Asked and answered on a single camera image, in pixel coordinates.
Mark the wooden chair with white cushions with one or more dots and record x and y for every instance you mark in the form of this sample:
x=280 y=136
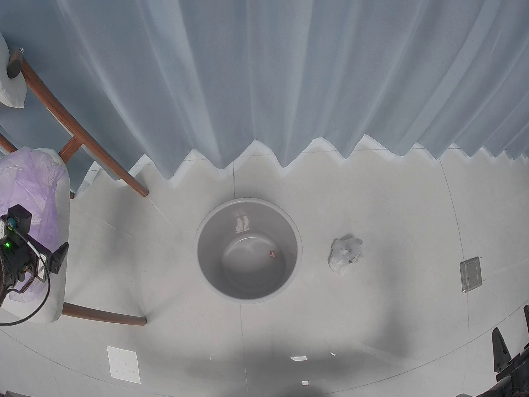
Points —
x=56 y=108

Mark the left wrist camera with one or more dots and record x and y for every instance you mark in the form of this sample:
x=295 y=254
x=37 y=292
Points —
x=20 y=221

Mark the pale blue curtain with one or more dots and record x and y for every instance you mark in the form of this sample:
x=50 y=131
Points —
x=264 y=56

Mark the white trash bin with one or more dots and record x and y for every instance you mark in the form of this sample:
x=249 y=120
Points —
x=215 y=242

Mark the purple plastic bag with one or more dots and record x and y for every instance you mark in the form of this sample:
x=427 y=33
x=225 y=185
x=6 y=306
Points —
x=33 y=180

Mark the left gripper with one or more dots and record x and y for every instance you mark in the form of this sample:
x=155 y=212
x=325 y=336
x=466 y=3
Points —
x=24 y=259

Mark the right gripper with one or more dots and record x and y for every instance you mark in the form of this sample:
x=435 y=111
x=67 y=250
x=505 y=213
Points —
x=516 y=376

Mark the crumpled white plastic wrapper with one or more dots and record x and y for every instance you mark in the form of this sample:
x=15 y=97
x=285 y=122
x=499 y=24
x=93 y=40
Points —
x=345 y=257

